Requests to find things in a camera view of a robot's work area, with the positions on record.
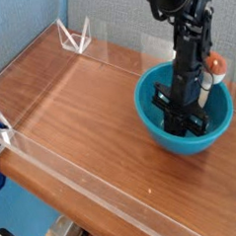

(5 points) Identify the clear acrylic corner bracket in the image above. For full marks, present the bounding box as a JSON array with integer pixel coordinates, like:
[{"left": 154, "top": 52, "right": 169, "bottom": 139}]
[{"left": 55, "top": 17, "right": 92, "bottom": 54}]

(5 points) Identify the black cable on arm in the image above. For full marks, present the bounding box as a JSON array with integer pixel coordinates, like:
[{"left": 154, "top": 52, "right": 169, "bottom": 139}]
[{"left": 197, "top": 62, "right": 216, "bottom": 93}]

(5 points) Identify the clear acrylic barrier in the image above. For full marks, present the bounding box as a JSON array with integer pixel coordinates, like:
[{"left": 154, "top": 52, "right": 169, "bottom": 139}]
[
  {"left": 83, "top": 35, "right": 236, "bottom": 112},
  {"left": 0, "top": 129, "right": 201, "bottom": 236}
]

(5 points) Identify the white toy mushroom brown cap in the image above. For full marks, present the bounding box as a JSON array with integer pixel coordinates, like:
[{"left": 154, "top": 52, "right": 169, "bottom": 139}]
[{"left": 198, "top": 50, "right": 227, "bottom": 108}]

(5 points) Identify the clear acrylic front barrier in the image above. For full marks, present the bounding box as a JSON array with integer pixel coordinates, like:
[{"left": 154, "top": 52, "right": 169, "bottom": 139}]
[{"left": 0, "top": 129, "right": 201, "bottom": 236}]

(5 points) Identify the clear acrylic back barrier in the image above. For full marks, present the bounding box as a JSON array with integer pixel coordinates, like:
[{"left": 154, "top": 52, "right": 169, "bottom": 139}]
[{"left": 83, "top": 35, "right": 236, "bottom": 112}]

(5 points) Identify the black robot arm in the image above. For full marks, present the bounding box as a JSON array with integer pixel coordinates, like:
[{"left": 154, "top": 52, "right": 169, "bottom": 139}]
[{"left": 147, "top": 0, "right": 214, "bottom": 137}]

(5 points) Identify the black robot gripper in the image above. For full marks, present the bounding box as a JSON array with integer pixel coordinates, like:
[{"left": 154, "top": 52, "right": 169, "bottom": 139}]
[{"left": 149, "top": 64, "right": 212, "bottom": 140}]

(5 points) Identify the metal table frame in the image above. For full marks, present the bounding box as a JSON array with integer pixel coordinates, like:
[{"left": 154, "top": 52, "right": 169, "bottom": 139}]
[{"left": 45, "top": 215, "right": 83, "bottom": 236}]

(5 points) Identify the blue plastic bowl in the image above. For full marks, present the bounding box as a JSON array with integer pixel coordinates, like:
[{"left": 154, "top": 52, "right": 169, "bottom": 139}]
[{"left": 133, "top": 61, "right": 233, "bottom": 155}]

